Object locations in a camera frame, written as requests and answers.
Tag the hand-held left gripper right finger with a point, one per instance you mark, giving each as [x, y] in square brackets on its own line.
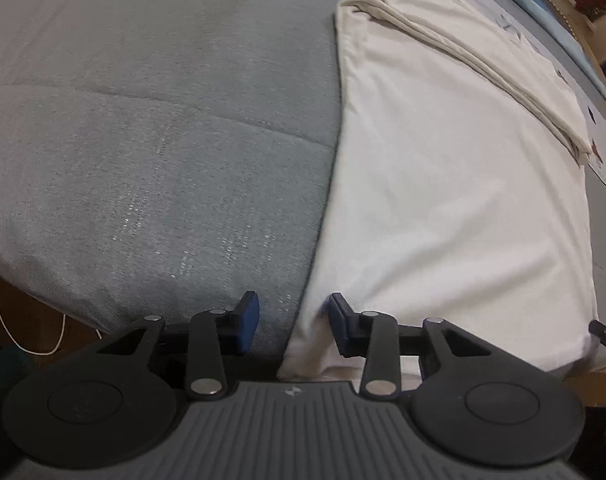
[339, 325]

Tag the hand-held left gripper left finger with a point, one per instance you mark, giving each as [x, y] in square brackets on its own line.
[245, 325]

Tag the white shirt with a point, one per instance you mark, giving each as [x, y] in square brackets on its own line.
[433, 185]

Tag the wooden bed frame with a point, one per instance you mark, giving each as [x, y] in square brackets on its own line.
[590, 55]

